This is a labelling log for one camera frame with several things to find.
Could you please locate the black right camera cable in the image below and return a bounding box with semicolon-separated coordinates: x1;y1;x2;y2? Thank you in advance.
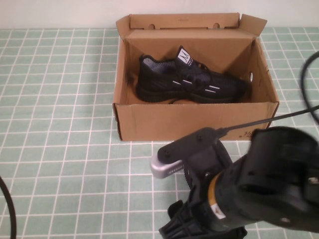
219;51;319;136

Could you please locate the green white checked tablecloth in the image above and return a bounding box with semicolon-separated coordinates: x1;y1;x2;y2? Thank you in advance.
0;26;319;239

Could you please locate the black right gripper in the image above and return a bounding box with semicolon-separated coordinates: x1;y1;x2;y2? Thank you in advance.
159;171;226;239

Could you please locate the brown cardboard shoe box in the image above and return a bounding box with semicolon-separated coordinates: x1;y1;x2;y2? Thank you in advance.
112;12;279;142

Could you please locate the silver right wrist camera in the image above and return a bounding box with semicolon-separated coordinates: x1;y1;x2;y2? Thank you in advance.
150;155;185;179

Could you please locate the black knit sneaker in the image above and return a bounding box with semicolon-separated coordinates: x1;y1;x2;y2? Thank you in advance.
183;139;248;239
136;45;252;103

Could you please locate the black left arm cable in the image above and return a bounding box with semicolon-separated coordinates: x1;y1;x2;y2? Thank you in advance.
0;175;17;239

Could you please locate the black right camera mount bracket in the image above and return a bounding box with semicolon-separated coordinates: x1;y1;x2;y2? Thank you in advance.
158;127;226;175

